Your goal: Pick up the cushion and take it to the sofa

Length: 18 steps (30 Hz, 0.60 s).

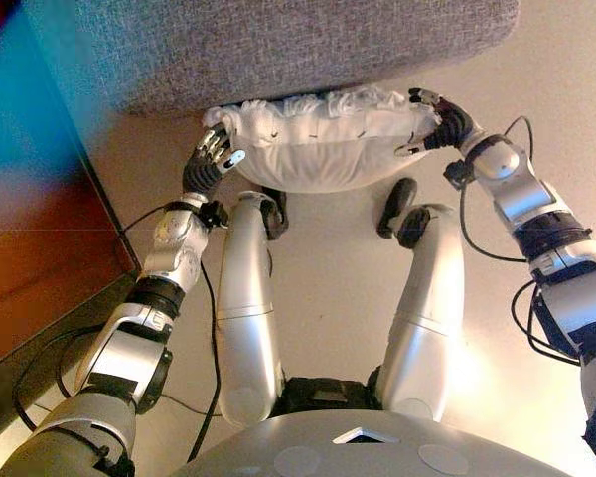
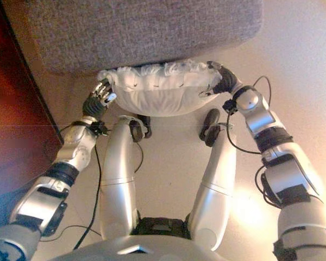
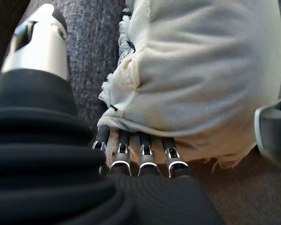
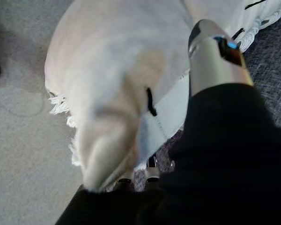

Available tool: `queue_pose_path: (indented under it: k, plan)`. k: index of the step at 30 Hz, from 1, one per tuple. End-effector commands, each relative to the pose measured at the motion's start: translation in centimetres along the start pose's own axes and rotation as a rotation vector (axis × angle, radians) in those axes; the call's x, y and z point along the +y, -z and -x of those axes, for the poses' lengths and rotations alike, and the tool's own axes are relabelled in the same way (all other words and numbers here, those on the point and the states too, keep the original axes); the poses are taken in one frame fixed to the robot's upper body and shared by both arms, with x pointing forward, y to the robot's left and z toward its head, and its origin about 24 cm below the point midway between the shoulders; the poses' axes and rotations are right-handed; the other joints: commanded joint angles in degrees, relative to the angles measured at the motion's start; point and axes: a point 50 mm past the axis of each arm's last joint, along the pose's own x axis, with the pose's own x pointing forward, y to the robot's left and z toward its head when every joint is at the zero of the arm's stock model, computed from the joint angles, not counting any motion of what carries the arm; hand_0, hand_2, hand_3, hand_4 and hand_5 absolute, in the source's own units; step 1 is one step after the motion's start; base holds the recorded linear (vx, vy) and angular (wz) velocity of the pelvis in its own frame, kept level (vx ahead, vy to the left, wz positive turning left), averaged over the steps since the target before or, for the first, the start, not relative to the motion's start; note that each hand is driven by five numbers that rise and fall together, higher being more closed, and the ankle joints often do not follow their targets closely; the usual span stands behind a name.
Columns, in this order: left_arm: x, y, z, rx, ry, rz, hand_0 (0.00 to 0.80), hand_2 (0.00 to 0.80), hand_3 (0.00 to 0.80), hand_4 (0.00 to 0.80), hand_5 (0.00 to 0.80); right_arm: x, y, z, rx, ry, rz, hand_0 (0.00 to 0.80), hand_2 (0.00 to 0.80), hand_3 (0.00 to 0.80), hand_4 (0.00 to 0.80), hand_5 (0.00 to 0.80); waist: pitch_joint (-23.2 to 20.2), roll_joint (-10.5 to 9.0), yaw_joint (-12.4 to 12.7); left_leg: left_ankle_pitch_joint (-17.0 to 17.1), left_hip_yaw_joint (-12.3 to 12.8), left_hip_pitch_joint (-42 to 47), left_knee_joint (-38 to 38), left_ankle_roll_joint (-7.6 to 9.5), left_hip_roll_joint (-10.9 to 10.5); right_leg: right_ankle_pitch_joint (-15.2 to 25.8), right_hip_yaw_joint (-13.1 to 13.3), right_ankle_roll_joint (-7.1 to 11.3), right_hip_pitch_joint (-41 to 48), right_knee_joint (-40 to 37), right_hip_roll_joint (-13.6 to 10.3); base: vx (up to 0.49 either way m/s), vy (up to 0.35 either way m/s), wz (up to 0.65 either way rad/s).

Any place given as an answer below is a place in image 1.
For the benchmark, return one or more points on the grey robot torso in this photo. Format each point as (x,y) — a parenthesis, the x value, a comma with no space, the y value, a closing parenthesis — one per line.
(367,447)

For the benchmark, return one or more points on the grey fabric armchair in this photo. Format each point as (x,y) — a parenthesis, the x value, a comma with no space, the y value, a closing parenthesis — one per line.
(278,49)

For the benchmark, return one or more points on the robot left leg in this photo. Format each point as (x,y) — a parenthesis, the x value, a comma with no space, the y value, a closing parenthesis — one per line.
(246,298)

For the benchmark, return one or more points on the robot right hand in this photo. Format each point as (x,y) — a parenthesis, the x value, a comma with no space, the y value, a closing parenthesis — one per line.
(449,124)

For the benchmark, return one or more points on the white frilled cushion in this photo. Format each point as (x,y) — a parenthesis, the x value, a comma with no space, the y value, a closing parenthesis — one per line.
(323,154)

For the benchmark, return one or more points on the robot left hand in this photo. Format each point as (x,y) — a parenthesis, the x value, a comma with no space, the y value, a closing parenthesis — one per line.
(206,166)

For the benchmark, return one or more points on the robot left silver arm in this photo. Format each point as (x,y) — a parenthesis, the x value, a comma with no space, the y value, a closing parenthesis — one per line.
(139,323)

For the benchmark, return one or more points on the brown wooden cabinet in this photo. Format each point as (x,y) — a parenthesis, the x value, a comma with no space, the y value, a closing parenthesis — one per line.
(35,248)

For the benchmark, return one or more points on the robot right silver arm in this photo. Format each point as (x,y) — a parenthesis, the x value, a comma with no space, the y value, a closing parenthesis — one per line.
(551,238)

